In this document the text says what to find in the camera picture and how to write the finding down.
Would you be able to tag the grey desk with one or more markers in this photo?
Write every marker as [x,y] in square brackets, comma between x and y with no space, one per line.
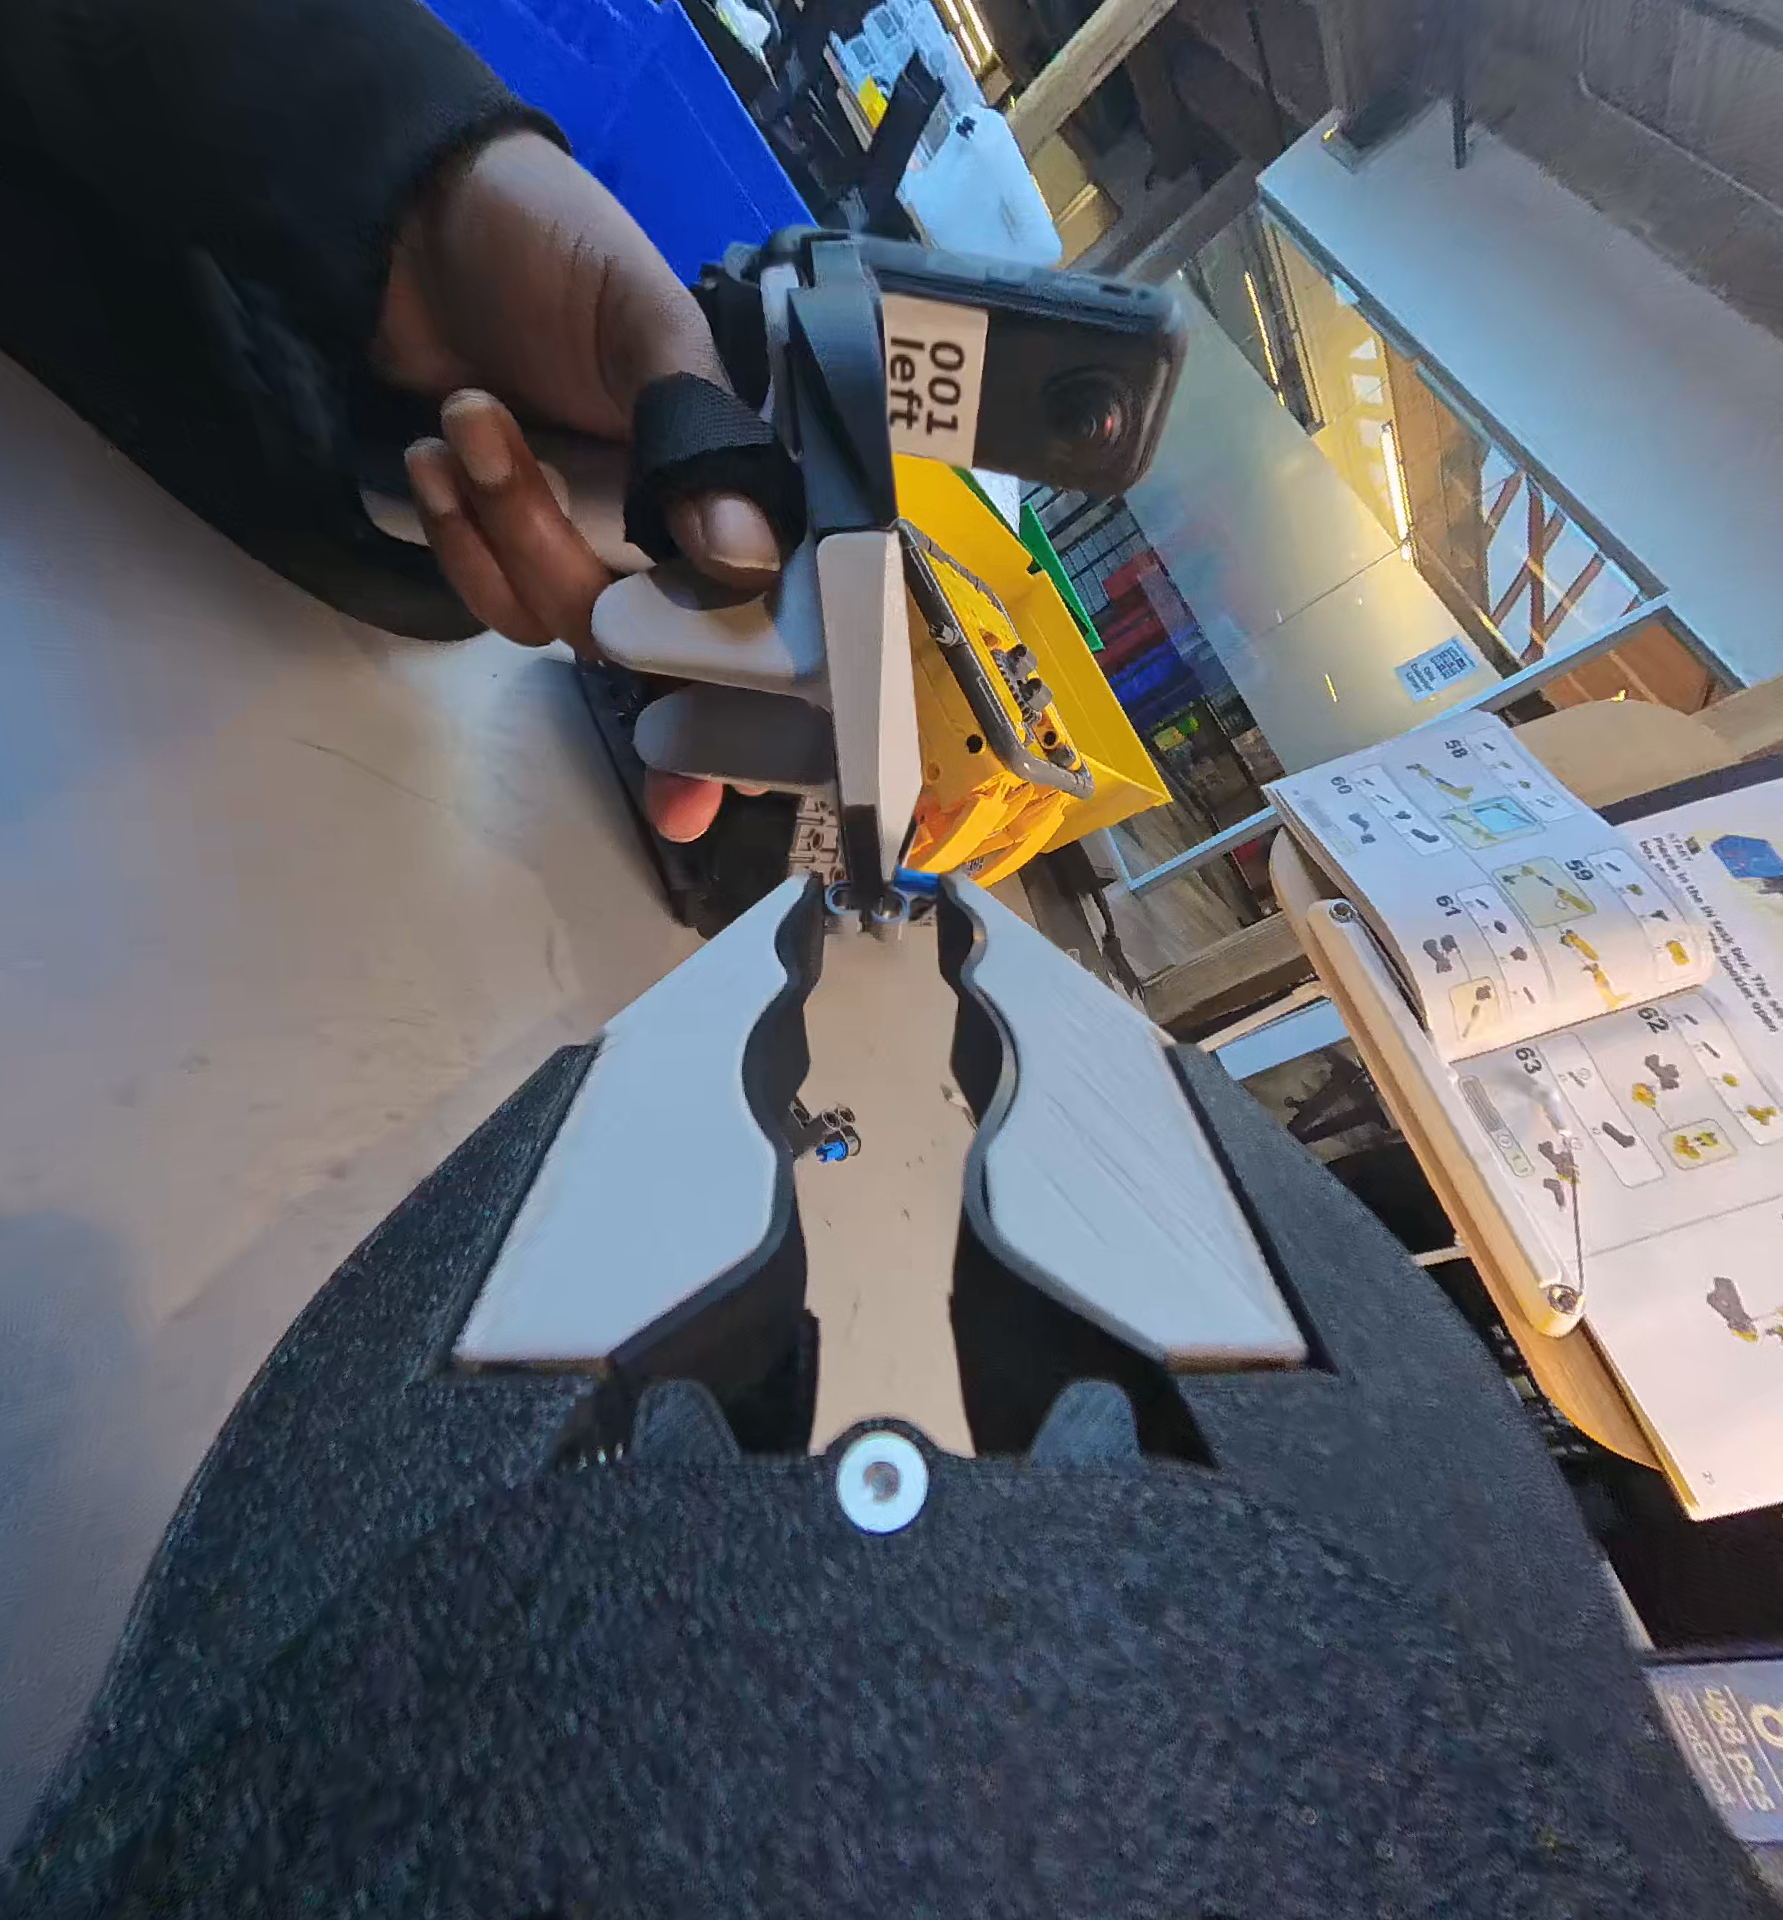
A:
[172,962]

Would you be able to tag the person's left forearm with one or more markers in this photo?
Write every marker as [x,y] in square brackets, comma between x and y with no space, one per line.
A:
[143,211]

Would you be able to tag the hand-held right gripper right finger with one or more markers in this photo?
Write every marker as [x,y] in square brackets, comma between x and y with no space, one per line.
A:
[1148,1201]

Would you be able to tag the instruction booklet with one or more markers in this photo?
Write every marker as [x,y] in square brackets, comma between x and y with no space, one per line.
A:
[1613,1022]

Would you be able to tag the white bin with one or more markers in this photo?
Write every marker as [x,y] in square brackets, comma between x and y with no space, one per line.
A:
[983,187]

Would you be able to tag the yellow toy tracked robot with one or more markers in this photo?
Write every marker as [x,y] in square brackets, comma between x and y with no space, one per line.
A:
[983,752]

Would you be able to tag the person's left hand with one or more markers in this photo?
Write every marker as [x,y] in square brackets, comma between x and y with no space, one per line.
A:
[532,331]

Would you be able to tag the small grey connector piece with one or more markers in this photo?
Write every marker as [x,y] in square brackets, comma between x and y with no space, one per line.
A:
[868,901]

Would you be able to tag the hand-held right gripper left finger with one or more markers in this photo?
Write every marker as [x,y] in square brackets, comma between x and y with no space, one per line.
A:
[637,1201]

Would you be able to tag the wide yellow bin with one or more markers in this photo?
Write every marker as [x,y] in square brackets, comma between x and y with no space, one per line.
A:
[1088,707]

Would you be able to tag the white book stand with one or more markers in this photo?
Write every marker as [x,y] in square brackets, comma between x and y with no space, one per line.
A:
[1432,1141]

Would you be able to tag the grey table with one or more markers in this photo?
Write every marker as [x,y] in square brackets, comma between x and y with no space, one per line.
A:
[1613,331]

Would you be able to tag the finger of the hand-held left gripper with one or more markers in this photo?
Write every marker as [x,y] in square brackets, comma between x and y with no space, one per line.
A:
[742,742]
[872,707]

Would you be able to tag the blue printed cardboard box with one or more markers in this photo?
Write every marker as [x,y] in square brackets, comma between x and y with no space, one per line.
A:
[1763,1755]

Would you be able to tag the green bin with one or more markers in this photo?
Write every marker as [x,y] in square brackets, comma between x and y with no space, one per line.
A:
[1049,557]

